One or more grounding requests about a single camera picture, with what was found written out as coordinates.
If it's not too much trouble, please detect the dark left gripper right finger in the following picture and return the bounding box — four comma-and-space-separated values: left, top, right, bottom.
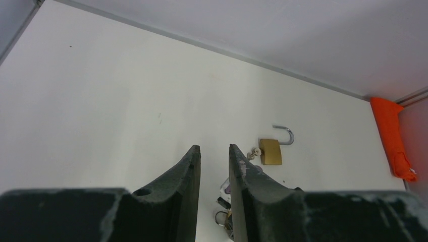
229, 144, 427, 241

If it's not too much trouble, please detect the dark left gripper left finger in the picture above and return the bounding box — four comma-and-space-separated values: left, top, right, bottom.
1, 145, 201, 241

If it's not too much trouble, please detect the small brass padlock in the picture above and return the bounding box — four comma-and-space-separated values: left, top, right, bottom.
214, 209, 233, 230

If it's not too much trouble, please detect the large brass padlock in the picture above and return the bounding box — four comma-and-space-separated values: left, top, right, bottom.
258, 125, 295, 165

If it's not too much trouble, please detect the silver key bunch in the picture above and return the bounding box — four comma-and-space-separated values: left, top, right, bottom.
247, 147, 262, 160

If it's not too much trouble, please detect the orange folded cloth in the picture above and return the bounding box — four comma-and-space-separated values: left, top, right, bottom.
369, 97, 417, 182

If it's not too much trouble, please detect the aluminium corner frame post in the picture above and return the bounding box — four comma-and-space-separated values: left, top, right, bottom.
395, 87, 427, 107

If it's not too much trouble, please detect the left aluminium corner post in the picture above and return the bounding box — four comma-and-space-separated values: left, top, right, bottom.
1, 0, 44, 62

